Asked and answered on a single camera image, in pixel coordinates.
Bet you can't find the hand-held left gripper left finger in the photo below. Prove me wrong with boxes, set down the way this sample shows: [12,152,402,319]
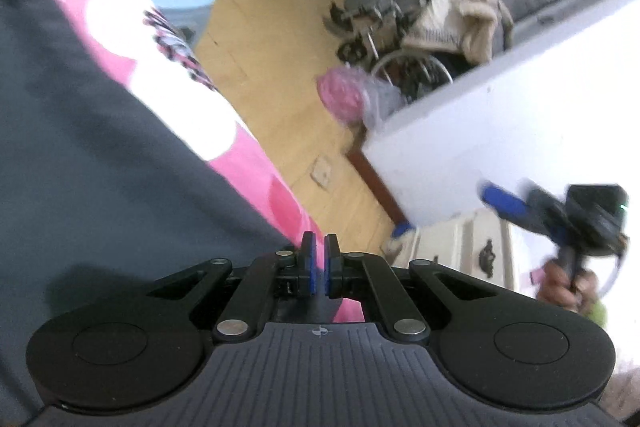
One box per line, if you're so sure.
[145,231,318,343]

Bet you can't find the cream knit blanket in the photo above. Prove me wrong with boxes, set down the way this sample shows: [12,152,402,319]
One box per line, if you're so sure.
[402,0,514,66]

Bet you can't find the dark grey pants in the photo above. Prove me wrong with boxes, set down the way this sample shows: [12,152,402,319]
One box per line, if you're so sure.
[0,0,301,427]

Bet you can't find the cream nightstand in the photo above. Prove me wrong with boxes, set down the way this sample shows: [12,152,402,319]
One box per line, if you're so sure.
[382,207,527,296]

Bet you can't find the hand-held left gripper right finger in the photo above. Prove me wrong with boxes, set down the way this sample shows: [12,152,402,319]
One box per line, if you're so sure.
[325,233,497,343]

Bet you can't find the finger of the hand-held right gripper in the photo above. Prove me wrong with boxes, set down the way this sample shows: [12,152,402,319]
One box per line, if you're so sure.
[477,181,553,230]

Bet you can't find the clear plastic bag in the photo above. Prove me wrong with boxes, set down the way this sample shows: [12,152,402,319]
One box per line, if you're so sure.
[360,77,404,130]

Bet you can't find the wheelchair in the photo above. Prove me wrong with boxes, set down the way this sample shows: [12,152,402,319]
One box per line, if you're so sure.
[322,0,501,104]

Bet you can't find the pink plastic bag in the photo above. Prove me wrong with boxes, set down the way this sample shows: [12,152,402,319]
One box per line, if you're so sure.
[315,67,369,126]

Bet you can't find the person's right hand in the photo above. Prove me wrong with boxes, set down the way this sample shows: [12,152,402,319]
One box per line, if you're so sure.
[537,256,601,313]

